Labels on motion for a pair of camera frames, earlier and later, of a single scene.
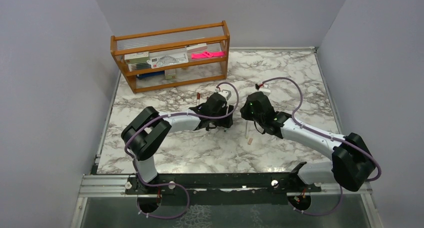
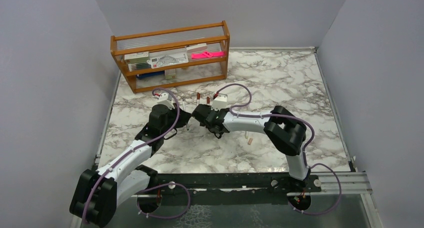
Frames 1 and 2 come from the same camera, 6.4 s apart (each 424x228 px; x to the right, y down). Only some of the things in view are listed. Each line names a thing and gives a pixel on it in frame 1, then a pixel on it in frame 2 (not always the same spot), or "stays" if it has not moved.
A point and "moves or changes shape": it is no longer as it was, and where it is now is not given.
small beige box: [170, 74] stays
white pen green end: [225, 129] moves or changes shape
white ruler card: [167, 58] stays
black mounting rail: [220, 189] stays
